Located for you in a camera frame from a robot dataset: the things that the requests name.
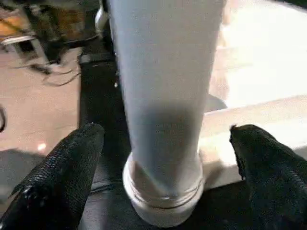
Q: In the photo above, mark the white plastic table top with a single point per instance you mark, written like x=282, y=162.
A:
x=259, y=72

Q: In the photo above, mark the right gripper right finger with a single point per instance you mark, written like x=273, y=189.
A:
x=276, y=187

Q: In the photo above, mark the clear box yellow contents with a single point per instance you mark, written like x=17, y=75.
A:
x=14, y=26

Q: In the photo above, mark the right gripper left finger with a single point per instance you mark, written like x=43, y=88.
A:
x=53, y=187

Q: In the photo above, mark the black tripod stand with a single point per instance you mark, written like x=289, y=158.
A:
x=43, y=33

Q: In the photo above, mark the black work mat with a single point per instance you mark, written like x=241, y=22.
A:
x=100, y=105

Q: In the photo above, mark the white plastic table leg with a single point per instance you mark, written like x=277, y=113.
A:
x=163, y=86

